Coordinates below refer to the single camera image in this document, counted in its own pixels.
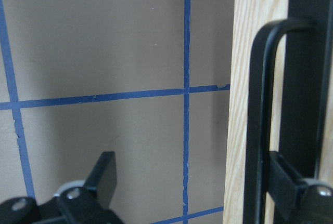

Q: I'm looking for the wooden drawer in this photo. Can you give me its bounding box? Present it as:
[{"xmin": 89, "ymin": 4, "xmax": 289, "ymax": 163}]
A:
[{"xmin": 223, "ymin": 0, "xmax": 332, "ymax": 223}]

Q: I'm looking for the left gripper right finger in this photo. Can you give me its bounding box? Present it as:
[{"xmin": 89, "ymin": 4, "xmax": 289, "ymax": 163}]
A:
[{"xmin": 267, "ymin": 151, "xmax": 312, "ymax": 220}]

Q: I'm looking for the black drawer handle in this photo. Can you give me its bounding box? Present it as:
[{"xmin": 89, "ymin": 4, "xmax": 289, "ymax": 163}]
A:
[{"xmin": 243, "ymin": 0, "xmax": 332, "ymax": 223}]

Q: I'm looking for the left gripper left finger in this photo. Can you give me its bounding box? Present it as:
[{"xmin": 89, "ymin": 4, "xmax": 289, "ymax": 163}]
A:
[{"xmin": 83, "ymin": 151, "xmax": 116, "ymax": 208}]

